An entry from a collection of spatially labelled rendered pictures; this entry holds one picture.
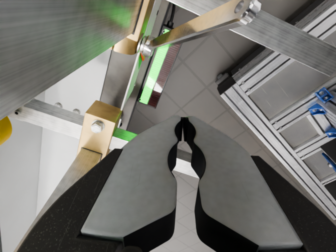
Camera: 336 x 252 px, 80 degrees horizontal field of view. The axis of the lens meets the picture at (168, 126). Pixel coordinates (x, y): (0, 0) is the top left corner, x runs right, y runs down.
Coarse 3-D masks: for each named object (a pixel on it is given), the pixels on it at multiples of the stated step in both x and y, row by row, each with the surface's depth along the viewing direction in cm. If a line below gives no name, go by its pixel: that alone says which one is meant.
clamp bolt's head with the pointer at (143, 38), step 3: (141, 36) 24; (144, 36) 25; (141, 39) 24; (144, 39) 25; (141, 42) 26; (138, 45) 24; (141, 45) 25; (138, 48) 25; (141, 48) 25; (138, 51) 26; (141, 51) 25; (141, 54) 31; (150, 54) 26; (141, 57) 34; (144, 57) 37
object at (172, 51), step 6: (174, 48) 39; (168, 54) 40; (174, 54) 40; (168, 60) 41; (162, 66) 41; (168, 66) 41; (162, 72) 42; (168, 72) 42; (162, 78) 43; (156, 84) 43; (162, 84) 43; (156, 90) 44; (150, 96) 45; (156, 96) 45; (150, 102) 46; (156, 102) 46
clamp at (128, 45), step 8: (144, 0) 21; (152, 0) 23; (144, 8) 21; (144, 16) 22; (136, 24) 22; (144, 24) 24; (136, 32) 23; (144, 32) 27; (120, 40) 23; (128, 40) 23; (136, 40) 23; (112, 48) 24; (120, 48) 24; (128, 48) 24; (136, 48) 26
